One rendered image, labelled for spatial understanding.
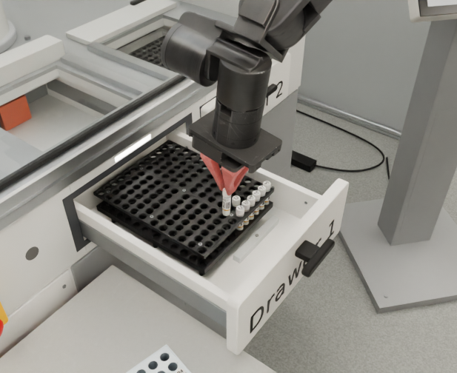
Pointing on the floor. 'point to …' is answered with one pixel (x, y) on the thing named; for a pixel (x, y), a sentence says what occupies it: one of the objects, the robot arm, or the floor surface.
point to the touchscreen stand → (422, 186)
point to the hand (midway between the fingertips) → (228, 186)
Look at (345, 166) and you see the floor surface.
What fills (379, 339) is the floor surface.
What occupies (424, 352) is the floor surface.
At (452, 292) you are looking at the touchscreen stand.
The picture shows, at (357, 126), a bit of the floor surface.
